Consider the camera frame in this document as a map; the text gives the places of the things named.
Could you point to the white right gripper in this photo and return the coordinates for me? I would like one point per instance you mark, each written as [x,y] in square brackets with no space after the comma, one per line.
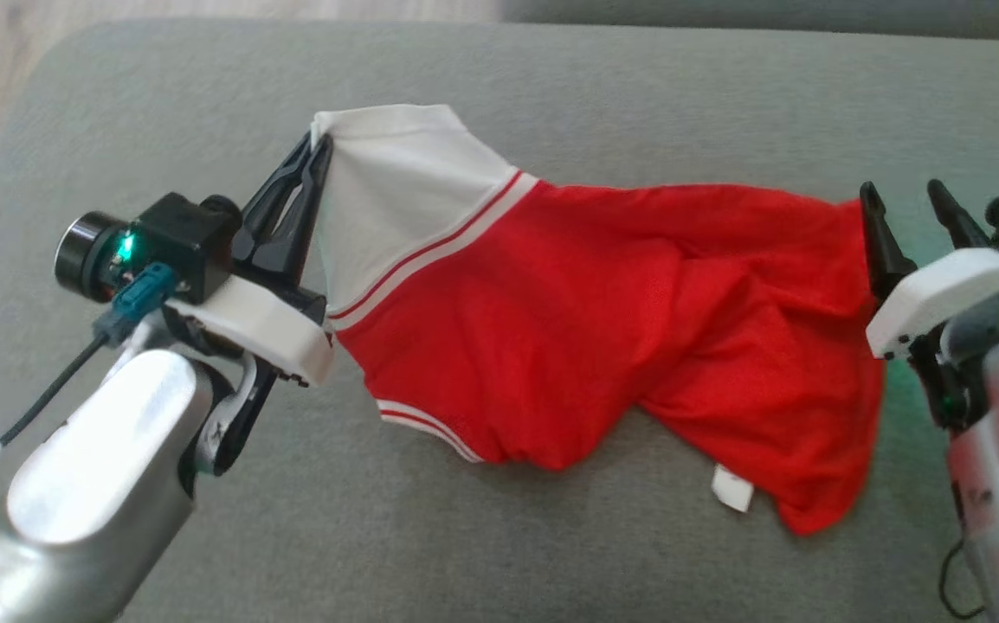
[941,290]

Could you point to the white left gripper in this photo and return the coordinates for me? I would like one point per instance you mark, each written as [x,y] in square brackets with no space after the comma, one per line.
[257,324]

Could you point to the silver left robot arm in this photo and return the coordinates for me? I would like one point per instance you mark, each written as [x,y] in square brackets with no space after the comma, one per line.
[93,484]

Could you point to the small grey sofa cushion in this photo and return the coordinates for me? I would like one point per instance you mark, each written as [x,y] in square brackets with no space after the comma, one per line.
[768,13]

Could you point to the red white basketball jersey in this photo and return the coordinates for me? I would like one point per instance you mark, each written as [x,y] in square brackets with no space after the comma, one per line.
[595,320]

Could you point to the large grey sofa seat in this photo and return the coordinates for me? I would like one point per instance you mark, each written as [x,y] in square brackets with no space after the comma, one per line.
[595,104]

